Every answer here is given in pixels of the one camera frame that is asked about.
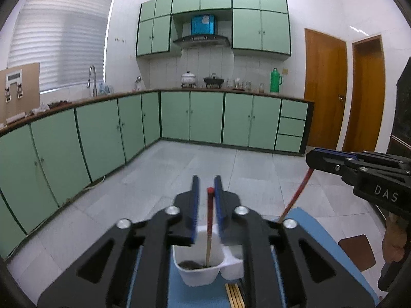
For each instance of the blue table mat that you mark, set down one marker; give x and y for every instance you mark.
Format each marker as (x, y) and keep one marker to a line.
(321, 231)

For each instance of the cardboard box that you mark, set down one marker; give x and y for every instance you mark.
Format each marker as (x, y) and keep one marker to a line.
(30, 86)

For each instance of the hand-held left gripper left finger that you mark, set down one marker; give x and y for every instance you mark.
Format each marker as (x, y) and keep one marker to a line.
(195, 211)

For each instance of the brown wooden door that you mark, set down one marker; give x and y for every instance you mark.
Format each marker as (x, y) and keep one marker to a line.
(324, 86)
(366, 96)

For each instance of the black framed panel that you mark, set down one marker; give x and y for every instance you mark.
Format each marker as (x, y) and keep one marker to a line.
(401, 109)

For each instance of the person's right hand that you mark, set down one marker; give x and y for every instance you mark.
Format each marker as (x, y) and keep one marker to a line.
(394, 239)

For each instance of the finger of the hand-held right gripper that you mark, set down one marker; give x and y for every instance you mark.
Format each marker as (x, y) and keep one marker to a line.
(337, 154)
(324, 162)

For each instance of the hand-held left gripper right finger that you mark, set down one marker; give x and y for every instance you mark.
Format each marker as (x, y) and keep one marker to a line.
(219, 211)

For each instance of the black wok with lid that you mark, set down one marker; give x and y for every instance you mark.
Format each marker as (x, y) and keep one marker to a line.
(213, 79)

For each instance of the green base cabinet run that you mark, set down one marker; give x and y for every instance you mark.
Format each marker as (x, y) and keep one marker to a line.
(96, 141)
(224, 118)

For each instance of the white window blind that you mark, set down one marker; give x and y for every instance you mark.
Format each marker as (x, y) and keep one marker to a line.
(61, 38)

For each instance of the brown wooden stool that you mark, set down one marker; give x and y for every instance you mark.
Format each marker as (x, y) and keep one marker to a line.
(358, 252)

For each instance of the chrome sink faucet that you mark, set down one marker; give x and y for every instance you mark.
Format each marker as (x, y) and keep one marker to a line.
(93, 77)

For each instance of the white cooking pot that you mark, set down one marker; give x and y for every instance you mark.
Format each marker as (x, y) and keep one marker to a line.
(188, 78)

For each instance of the green cabinet drawer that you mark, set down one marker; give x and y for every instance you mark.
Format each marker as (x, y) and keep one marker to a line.
(294, 109)
(291, 126)
(289, 142)

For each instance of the clear plastic bottles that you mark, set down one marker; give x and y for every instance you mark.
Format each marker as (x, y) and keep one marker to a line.
(106, 89)

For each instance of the small glass jar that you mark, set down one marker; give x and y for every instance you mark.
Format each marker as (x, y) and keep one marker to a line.
(261, 88)

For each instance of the range hood with blue wrap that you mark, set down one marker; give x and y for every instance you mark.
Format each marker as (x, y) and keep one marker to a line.
(203, 30)

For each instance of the green thermos flask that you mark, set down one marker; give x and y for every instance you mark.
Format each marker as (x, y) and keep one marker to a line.
(275, 81)

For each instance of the white mounted device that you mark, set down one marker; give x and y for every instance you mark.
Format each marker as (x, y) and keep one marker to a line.
(13, 81)

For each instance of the white plastic utensil cup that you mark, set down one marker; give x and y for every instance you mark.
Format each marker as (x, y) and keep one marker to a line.
(231, 271)
(196, 276)

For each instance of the short green wall cabinet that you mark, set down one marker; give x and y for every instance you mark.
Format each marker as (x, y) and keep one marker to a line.
(202, 1)

